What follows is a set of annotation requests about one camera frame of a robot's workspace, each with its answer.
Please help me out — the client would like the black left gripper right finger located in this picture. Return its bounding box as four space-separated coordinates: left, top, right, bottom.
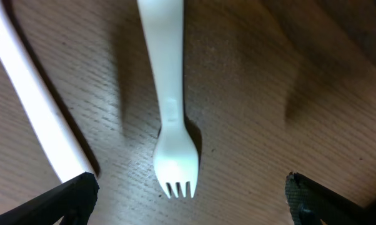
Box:
285 172 376 225

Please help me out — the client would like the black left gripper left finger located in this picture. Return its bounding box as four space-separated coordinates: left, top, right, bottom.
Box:
0 172 99 225

